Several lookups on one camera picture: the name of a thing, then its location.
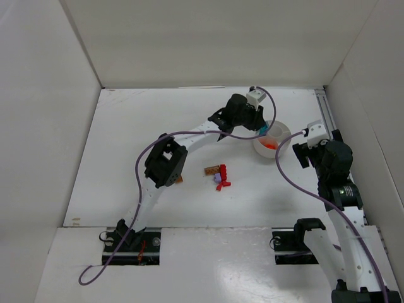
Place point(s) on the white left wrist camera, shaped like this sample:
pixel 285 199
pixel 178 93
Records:
pixel 255 96

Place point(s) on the large teal lego brick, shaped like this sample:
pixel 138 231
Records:
pixel 263 130

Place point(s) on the aluminium rail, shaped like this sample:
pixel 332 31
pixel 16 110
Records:
pixel 331 126

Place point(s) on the orange curved lego piece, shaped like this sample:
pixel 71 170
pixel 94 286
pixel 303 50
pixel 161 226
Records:
pixel 271 145

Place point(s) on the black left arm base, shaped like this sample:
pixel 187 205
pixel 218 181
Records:
pixel 138 249

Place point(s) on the lavender lego brick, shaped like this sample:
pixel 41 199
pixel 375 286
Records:
pixel 217 178

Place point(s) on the tan lego plate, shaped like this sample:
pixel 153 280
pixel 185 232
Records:
pixel 212 170

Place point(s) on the small brown lego brick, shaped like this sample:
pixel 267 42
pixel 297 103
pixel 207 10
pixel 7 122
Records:
pixel 179 180

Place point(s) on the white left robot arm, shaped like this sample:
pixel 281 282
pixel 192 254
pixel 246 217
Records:
pixel 161 163

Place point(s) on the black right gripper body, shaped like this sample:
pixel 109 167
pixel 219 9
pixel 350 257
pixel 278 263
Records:
pixel 303 152

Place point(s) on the white round divided container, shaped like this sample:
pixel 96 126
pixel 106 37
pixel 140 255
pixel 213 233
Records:
pixel 277 133

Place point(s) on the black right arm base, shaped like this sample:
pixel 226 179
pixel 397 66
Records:
pixel 288 242

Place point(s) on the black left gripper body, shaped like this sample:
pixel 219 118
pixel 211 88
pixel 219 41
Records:
pixel 255 120

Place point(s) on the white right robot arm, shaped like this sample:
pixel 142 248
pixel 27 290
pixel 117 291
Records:
pixel 351 270

